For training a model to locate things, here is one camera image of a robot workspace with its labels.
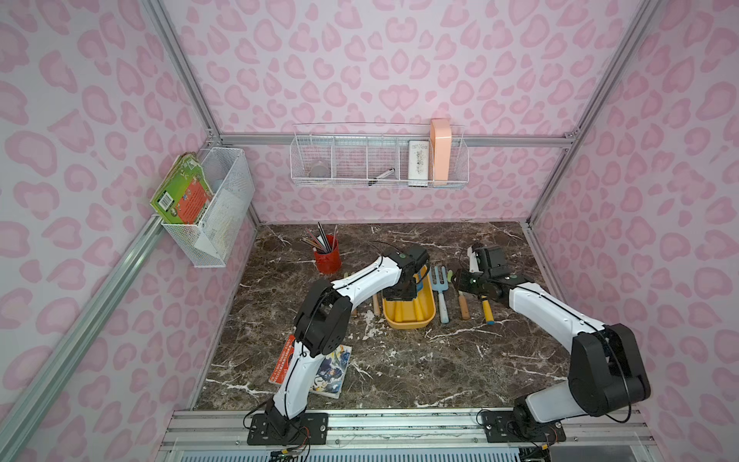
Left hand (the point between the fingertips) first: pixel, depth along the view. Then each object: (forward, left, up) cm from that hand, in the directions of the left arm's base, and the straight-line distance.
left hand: (405, 293), depth 94 cm
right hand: (+2, -15, +6) cm, 16 cm away
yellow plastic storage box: (-6, +1, -4) cm, 7 cm away
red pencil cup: (+12, +26, 0) cm, 29 cm away
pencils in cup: (+18, +29, +5) cm, 35 cm away
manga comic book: (-25, +22, -3) cm, 33 cm away
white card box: (+30, -4, +28) cm, 42 cm away
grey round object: (+33, +29, +24) cm, 50 cm away
